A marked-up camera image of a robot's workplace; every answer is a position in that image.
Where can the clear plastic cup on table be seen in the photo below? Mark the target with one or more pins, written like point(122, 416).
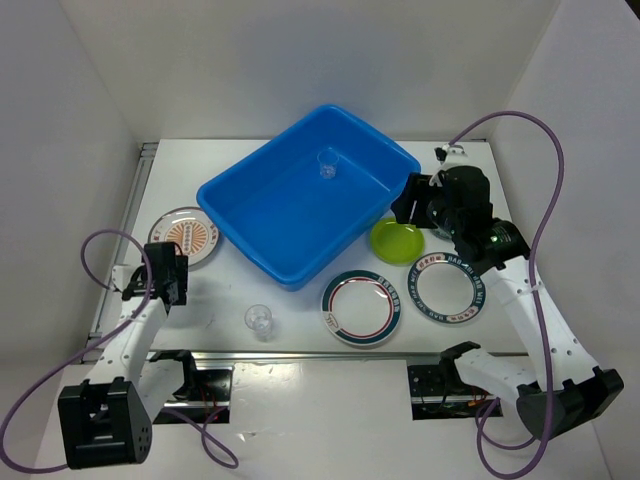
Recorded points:
point(259, 319)

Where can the clear plastic cup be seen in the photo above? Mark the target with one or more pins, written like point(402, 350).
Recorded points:
point(259, 319)
point(328, 160)

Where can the white plate green red rim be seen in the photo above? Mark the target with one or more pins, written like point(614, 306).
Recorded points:
point(361, 308)

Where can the aluminium rail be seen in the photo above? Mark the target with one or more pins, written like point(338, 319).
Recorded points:
point(144, 165)
point(283, 357)

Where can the aluminium left rail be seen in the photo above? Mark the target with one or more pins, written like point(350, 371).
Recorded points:
point(144, 165)

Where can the orange sunburst plate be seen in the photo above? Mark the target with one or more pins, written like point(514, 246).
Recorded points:
point(190, 229)

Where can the blue plastic bin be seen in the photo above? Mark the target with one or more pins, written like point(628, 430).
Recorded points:
point(277, 210)

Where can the lime green plate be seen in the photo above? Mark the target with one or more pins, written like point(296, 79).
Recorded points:
point(396, 244)

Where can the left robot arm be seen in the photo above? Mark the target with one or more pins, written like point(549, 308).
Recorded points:
point(107, 419)

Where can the aluminium front rail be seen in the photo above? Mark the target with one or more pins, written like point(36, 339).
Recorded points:
point(283, 357)

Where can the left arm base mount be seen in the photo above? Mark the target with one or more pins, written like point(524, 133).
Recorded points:
point(211, 391)

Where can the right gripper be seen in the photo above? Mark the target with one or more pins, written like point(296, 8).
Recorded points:
point(416, 187)

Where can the white plate dark teal rim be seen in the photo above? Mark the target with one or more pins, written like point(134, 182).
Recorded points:
point(445, 289)

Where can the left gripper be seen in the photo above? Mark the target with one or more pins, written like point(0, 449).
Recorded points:
point(181, 274)

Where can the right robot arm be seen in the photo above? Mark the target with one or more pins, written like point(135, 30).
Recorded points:
point(566, 386)

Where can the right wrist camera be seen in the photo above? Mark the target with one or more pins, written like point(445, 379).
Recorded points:
point(451, 155)

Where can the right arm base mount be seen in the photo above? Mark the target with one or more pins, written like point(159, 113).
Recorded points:
point(433, 399)

